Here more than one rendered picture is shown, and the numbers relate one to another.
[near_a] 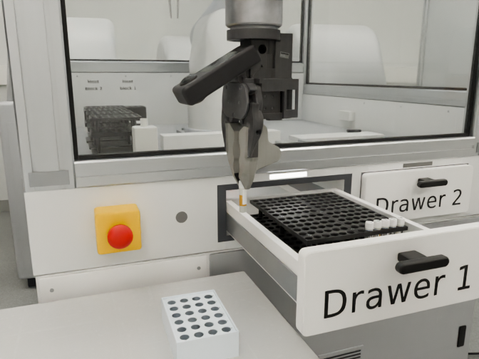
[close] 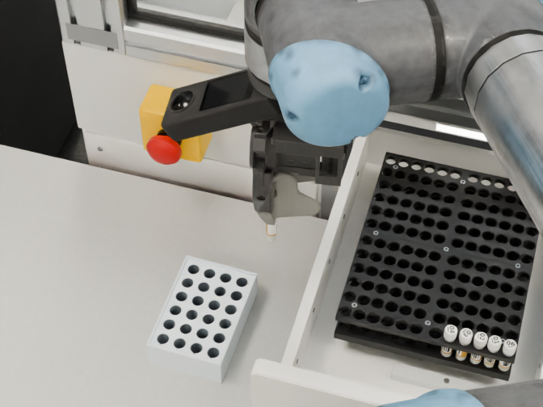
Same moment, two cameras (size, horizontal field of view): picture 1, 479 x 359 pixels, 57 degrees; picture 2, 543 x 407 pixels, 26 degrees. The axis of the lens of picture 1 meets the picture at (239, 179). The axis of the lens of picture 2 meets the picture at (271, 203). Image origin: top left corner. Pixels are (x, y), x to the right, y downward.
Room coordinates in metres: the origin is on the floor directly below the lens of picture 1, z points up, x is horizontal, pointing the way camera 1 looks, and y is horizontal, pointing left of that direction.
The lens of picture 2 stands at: (0.05, -0.42, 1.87)
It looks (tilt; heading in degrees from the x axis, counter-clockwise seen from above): 52 degrees down; 36
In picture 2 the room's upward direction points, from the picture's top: straight up
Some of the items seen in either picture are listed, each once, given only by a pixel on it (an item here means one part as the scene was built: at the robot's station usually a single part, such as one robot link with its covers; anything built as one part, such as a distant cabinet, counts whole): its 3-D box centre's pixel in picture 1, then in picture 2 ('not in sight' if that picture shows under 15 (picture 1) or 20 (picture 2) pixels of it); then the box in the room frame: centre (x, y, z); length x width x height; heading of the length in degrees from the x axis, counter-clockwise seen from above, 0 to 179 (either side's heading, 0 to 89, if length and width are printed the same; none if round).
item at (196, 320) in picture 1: (197, 325); (204, 317); (0.57, 0.06, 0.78); 0.12 x 0.08 x 0.04; 19
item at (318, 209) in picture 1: (320, 229); (442, 266); (0.72, -0.14, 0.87); 0.22 x 0.18 x 0.06; 20
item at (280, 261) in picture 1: (317, 230); (444, 262); (0.73, -0.14, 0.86); 0.40 x 0.26 x 0.06; 20
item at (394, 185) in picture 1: (418, 193); not in sight; (0.94, -0.40, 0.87); 0.29 x 0.02 x 0.11; 110
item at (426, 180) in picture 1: (428, 181); not in sight; (0.92, -0.40, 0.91); 0.07 x 0.04 x 0.01; 110
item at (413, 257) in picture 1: (415, 260); not in sight; (0.51, -0.22, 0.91); 0.07 x 0.04 x 0.01; 110
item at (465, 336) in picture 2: (376, 234); (463, 346); (0.64, -0.21, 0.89); 0.01 x 0.01 x 0.05
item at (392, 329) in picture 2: (356, 233); (425, 332); (0.63, -0.18, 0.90); 0.18 x 0.02 x 0.01; 110
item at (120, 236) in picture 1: (120, 235); (166, 146); (0.67, 0.19, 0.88); 0.04 x 0.03 x 0.04; 110
